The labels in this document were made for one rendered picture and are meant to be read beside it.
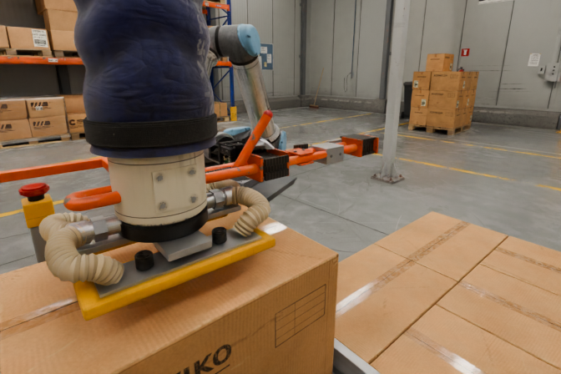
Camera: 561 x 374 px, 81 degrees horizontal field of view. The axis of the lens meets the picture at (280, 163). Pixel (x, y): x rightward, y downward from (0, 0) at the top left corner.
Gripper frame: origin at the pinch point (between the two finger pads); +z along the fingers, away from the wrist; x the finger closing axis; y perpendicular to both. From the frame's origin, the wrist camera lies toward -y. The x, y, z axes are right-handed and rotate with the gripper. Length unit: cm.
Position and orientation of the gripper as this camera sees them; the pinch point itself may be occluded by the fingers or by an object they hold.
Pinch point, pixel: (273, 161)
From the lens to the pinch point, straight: 80.8
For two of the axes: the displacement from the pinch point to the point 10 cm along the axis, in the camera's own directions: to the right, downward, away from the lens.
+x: 0.0, -9.6, -2.8
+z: 6.4, 2.1, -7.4
